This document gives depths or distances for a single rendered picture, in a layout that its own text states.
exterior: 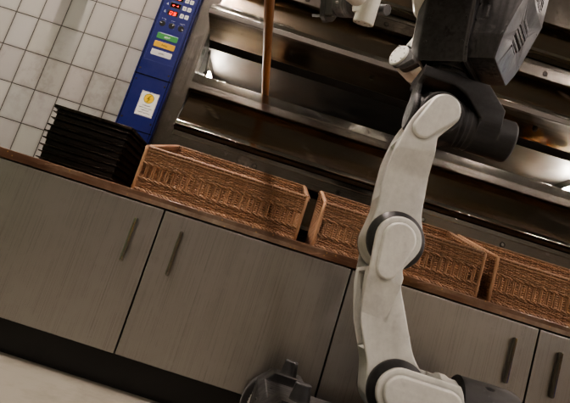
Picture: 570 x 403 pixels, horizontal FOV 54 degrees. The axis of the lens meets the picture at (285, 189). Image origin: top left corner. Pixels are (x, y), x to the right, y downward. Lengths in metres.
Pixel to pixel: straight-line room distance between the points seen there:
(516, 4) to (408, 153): 0.44
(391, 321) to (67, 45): 1.81
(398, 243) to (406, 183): 0.16
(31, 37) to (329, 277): 1.64
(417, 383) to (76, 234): 1.07
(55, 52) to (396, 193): 1.68
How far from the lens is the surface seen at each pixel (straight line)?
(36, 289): 1.85
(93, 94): 2.50
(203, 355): 1.75
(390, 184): 1.42
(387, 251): 1.35
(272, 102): 2.40
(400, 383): 1.37
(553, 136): 2.62
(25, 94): 2.59
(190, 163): 1.83
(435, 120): 1.45
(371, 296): 1.37
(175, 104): 2.42
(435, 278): 1.86
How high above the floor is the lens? 0.41
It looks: 10 degrees up
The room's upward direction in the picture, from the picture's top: 18 degrees clockwise
